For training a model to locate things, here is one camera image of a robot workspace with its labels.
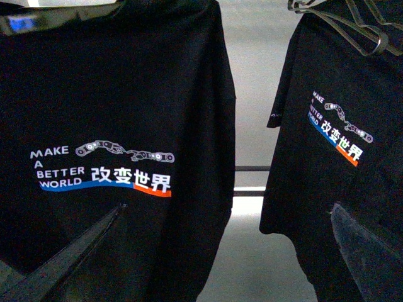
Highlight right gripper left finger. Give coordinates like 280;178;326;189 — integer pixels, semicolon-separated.
1;205;125;301

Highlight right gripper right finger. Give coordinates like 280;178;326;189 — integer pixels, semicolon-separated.
331;203;402;301

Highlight black t-shirt being hung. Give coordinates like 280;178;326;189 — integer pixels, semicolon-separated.
1;1;236;301

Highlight grey metal clothes rack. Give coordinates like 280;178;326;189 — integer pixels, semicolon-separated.
233;165;271;198

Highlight black printed t-shirt hanging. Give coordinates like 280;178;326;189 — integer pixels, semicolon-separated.
259;13;402;301

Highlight metal wire hanger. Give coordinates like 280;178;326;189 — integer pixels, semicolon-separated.
287;1;402;57

